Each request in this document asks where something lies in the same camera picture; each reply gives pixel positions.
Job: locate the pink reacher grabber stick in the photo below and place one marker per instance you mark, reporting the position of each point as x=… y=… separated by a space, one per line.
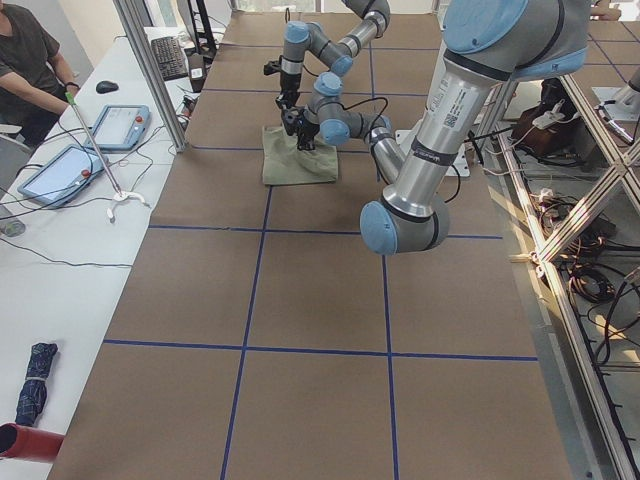
x=120 y=196

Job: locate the far grey teach pendant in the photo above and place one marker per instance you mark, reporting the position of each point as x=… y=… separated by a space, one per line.
x=120 y=128

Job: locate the folded dark blue umbrella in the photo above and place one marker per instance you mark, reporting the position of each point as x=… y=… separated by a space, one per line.
x=33 y=394

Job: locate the aluminium frame post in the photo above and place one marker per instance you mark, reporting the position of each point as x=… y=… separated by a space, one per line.
x=132 y=23

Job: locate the near grey teach pendant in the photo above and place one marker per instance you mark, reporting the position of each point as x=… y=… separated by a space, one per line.
x=62 y=178

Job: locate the grey teach pendant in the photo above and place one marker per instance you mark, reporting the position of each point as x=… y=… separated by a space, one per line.
x=120 y=128
x=62 y=178

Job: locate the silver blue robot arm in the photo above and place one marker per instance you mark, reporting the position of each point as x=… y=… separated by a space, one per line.
x=486 y=43
x=301 y=37

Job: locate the arm mounting base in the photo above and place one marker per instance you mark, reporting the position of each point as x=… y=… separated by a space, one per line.
x=620 y=103

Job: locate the seated person in grey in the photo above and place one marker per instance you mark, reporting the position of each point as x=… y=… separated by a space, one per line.
x=35 y=77

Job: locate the red fire extinguisher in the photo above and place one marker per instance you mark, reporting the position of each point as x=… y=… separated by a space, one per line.
x=29 y=444

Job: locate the black computer keyboard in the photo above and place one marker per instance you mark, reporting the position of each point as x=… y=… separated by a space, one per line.
x=169 y=56

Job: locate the white power strip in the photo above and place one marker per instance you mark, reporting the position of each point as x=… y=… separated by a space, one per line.
x=553 y=117

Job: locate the black computer mouse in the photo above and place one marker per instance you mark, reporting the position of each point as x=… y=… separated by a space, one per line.
x=105 y=86

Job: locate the olive green long-sleeve shirt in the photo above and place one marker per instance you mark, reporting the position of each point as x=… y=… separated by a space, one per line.
x=284 y=164

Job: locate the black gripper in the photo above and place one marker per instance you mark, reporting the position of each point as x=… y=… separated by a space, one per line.
x=289 y=83
x=305 y=128

